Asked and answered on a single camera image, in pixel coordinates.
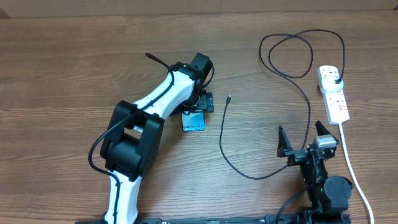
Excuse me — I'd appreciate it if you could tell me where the Samsung Galaxy smartphone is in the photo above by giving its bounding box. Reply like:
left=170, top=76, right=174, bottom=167
left=182, top=113, right=205, bottom=132

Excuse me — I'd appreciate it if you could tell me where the white power strip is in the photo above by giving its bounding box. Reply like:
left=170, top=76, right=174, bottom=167
left=317, top=65, right=349, bottom=124

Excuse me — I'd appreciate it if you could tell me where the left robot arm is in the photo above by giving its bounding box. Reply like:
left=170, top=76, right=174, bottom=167
left=92, top=53, right=214, bottom=223

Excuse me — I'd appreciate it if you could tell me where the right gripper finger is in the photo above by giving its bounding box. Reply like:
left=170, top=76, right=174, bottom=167
left=277, top=126, right=293, bottom=157
left=315, top=121, right=339, bottom=144

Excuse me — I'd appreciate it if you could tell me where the white charger plug adapter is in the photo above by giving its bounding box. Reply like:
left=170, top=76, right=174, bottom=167
left=319, top=77, right=344, bottom=93

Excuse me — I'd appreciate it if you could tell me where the white power strip cord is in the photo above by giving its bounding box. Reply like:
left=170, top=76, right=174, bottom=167
left=338, top=122, right=375, bottom=224

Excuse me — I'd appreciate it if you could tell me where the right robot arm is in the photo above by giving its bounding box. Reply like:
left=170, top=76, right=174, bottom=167
left=275, top=121, right=353, bottom=223

